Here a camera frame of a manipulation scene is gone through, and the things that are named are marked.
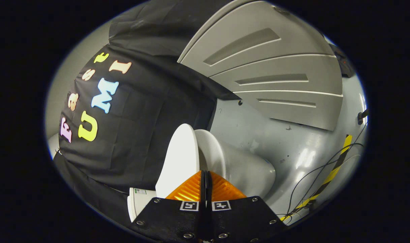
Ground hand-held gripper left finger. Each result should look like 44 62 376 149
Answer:
130 170 206 243

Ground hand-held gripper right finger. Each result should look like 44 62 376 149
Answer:
207 170 287 243

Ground white toilet lid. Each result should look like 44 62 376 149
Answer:
155 124 200 198

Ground white ceramic toilet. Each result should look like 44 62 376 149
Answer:
127 129 276 222

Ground black backdrop cloth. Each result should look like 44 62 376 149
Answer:
53 0 241 225

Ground yellow black hazard tape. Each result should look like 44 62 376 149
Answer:
281 134 353 222

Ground white cabinet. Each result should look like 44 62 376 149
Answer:
177 0 344 131

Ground black floor cable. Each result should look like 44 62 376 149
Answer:
286 121 368 216

